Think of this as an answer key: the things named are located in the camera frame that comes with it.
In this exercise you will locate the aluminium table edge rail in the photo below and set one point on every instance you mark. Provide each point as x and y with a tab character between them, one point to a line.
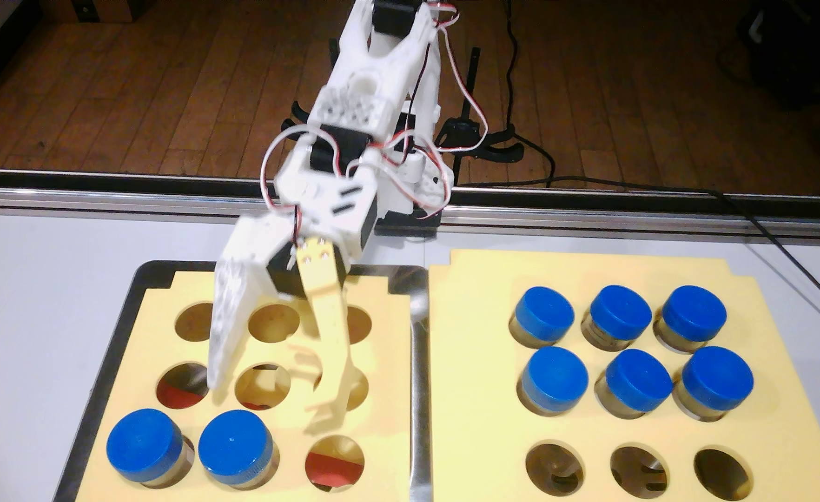
68	199

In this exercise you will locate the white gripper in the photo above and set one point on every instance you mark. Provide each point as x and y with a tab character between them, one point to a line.
261	244

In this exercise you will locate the dark bulky object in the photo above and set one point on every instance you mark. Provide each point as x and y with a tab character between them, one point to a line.
800	49

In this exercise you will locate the blue capped test tube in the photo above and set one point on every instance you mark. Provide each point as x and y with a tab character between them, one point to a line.
555	378
544	312
145	444
636	378
694	312
718	378
236	447
621	312

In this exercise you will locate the black metal tray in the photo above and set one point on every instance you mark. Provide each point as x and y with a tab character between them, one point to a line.
420	390

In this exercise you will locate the black bar clamp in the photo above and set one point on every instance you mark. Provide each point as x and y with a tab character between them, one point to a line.
504	148
334	49

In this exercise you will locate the yellow foam rack in tray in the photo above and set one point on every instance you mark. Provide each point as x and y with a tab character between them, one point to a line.
385	418

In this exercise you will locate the large yellow foam rack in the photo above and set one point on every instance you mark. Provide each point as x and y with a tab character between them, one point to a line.
473	390

